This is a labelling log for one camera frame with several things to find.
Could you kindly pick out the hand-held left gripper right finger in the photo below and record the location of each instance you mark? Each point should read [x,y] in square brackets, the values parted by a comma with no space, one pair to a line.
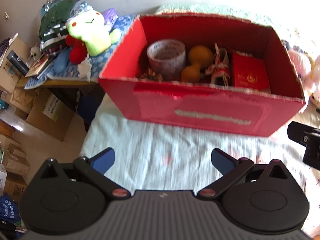
[221,162]

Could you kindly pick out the small stack of books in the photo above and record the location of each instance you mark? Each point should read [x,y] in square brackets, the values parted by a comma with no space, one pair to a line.
[40,66]

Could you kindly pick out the blue cloud-pattern cloth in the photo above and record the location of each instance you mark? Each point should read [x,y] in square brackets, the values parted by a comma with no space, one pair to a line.
[100,60]

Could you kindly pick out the clear printed tape roll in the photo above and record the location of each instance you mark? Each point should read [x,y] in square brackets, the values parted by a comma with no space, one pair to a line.
[165,62]

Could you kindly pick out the plush toy with red cheeks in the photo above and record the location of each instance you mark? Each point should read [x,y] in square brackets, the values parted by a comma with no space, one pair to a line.
[92,35]

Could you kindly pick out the small white figurine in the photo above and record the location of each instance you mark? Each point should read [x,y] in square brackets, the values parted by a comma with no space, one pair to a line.
[35,52]

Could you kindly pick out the wooden side table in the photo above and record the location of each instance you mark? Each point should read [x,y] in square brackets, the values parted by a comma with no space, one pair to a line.
[62,83]

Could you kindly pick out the crumpled white tissue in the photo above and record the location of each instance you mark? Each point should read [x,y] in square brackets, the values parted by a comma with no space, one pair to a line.
[84,68]

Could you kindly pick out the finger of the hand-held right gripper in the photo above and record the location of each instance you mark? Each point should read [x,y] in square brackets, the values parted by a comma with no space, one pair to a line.
[311,145]

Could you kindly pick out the brown bottle gourd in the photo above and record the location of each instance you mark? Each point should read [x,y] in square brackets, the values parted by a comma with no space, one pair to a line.
[200,53]

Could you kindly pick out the stack of folded clothes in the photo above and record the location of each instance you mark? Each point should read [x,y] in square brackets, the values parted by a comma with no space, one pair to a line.
[57,17]

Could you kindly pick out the pile of cardboard boxes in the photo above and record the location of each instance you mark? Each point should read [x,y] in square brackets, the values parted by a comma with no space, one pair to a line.
[50,115]

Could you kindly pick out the pink plush toy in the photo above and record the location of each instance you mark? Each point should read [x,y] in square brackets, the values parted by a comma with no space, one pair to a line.
[300,62]

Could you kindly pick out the blue printed bag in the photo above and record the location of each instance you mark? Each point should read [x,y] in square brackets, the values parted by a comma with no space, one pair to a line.
[8,210]

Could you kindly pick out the brown pine cone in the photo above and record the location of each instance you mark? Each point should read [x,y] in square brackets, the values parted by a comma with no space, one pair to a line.
[151,75]

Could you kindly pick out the dark blue bin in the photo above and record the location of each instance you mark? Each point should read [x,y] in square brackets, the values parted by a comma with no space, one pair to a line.
[87,110]

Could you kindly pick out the large red cardboard box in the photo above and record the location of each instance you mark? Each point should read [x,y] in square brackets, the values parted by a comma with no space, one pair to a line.
[200,115]

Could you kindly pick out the black bottle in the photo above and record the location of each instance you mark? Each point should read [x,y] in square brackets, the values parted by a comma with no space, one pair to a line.
[17,62]

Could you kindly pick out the small red gift box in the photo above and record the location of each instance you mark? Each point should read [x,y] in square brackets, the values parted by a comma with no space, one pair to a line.
[247,72]

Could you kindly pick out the blue pouch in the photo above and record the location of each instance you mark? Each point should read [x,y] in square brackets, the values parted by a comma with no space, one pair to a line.
[62,61]

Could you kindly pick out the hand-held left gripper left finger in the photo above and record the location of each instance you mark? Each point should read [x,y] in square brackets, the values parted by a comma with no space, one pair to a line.
[103,161]

